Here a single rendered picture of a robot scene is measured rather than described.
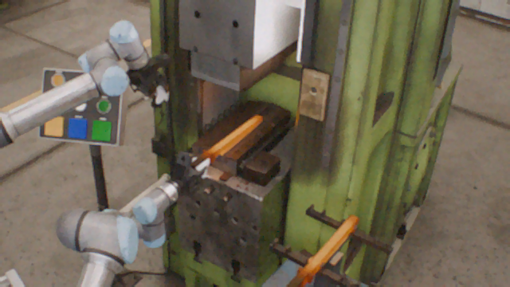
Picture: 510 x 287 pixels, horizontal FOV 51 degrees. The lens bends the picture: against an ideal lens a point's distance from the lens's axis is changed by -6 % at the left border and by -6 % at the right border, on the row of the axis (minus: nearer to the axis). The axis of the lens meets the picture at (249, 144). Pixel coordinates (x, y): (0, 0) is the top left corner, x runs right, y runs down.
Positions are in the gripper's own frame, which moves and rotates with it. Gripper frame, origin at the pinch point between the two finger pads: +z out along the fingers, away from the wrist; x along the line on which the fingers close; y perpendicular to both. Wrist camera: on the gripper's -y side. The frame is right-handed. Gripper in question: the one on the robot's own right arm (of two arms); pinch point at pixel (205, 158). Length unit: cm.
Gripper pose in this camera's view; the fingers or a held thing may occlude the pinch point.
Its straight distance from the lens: 198.9
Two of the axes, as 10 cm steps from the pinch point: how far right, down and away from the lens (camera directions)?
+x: 8.5, 3.2, -4.2
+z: 5.2, -4.4, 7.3
